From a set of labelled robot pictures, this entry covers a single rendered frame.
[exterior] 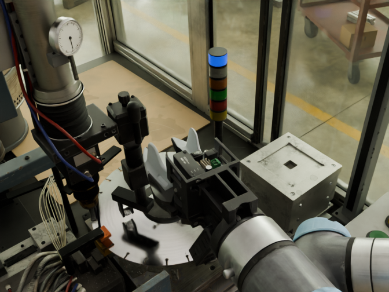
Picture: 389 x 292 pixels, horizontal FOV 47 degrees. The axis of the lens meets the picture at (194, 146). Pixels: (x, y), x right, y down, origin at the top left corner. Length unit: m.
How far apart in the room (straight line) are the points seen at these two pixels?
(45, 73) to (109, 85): 1.11
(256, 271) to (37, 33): 0.41
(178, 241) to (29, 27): 0.50
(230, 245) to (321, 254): 0.15
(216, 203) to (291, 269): 0.11
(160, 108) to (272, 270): 1.21
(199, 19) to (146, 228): 0.71
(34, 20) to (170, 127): 0.94
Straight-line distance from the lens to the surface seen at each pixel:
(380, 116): 1.03
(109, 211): 0.99
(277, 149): 1.19
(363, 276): 0.57
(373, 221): 1.07
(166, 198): 0.56
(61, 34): 0.61
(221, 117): 1.16
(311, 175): 1.13
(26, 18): 0.64
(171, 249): 0.91
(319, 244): 0.59
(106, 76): 1.83
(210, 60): 1.08
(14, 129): 1.54
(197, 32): 1.44
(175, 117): 1.55
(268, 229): 0.47
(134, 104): 0.70
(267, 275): 0.44
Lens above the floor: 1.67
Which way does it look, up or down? 40 degrees down
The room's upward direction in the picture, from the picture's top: 3 degrees counter-clockwise
